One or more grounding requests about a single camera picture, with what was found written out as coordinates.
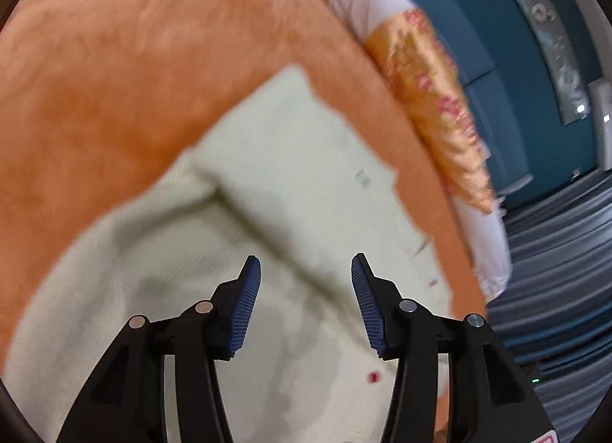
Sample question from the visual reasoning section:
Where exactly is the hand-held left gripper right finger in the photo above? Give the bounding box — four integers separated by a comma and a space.
351, 253, 556, 443

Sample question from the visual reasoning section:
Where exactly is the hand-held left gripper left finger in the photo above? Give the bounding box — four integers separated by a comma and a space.
56, 256, 262, 443

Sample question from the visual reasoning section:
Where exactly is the cream knitted sweater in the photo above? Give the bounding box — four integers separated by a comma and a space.
5, 65, 452, 443

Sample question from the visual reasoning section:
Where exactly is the grey-blue striped curtain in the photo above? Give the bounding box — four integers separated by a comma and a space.
485, 166, 612, 443

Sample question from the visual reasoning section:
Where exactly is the orange floral satin cloth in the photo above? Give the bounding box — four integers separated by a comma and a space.
366, 8, 498, 217

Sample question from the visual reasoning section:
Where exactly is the orange plush blanket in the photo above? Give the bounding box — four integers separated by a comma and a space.
0, 0, 488, 443

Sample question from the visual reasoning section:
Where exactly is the blue padded headboard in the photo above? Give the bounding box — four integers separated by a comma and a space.
325, 0, 598, 209

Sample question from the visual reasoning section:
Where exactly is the grey floral wall picture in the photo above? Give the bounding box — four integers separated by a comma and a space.
488, 0, 596, 125

